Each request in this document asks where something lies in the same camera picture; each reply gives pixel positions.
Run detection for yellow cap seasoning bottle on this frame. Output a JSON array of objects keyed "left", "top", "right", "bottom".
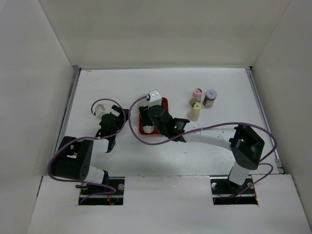
[{"left": 187, "top": 102, "right": 201, "bottom": 121}]

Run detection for pink cap seasoning bottle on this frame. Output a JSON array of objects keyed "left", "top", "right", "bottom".
[{"left": 189, "top": 88, "right": 202, "bottom": 106}]

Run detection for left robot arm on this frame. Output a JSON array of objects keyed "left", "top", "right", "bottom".
[{"left": 48, "top": 105, "right": 129, "bottom": 195}]

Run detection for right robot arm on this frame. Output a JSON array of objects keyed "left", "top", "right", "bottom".
[{"left": 139, "top": 105, "right": 265, "bottom": 193}]

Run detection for red lacquer tray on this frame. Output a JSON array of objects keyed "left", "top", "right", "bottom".
[{"left": 138, "top": 97, "right": 169, "bottom": 136}]

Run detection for dark spice jar white lid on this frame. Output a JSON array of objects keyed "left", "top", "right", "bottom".
[{"left": 202, "top": 89, "right": 217, "bottom": 108}]

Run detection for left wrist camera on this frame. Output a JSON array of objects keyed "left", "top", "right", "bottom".
[{"left": 94, "top": 104, "right": 108, "bottom": 120}]

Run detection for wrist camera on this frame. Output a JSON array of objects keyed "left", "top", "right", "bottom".
[
  {"left": 94, "top": 104, "right": 108, "bottom": 120},
  {"left": 148, "top": 90, "right": 162, "bottom": 107}
]

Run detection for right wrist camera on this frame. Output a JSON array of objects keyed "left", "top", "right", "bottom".
[{"left": 148, "top": 90, "right": 162, "bottom": 107}]

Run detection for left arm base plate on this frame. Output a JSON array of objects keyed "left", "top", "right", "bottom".
[{"left": 76, "top": 177, "right": 125, "bottom": 206}]

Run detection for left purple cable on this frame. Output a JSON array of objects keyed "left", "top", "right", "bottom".
[{"left": 47, "top": 97, "right": 130, "bottom": 205}]

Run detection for purple cable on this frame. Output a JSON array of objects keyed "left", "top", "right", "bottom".
[
  {"left": 47, "top": 97, "right": 130, "bottom": 205},
  {"left": 128, "top": 95, "right": 279, "bottom": 199}
]

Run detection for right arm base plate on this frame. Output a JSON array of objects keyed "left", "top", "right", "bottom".
[{"left": 210, "top": 177, "right": 258, "bottom": 205}]

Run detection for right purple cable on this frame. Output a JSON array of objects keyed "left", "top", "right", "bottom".
[{"left": 128, "top": 95, "right": 279, "bottom": 199}]

